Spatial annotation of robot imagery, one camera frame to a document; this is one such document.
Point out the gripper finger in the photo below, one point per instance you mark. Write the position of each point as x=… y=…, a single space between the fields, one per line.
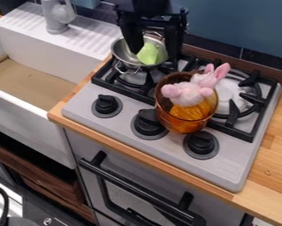
x=173 y=41
x=132 y=35

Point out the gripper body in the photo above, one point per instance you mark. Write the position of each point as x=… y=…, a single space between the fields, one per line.
x=154 y=14

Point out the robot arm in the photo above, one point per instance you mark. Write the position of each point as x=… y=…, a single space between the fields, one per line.
x=152 y=3

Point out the silver pot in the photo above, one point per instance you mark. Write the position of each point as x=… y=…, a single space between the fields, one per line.
x=125 y=56

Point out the yellow pot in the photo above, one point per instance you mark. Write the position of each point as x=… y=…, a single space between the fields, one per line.
x=186 y=117

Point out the green toy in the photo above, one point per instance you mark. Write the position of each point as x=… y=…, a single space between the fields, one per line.
x=148 y=54

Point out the pink plush bunny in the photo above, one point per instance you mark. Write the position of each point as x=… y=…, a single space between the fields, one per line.
x=188 y=92

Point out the tap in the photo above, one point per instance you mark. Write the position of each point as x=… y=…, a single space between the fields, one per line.
x=57 y=14

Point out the toy stove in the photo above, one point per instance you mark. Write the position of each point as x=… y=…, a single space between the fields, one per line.
x=119 y=123

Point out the toy sink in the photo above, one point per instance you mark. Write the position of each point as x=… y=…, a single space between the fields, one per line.
x=32 y=85

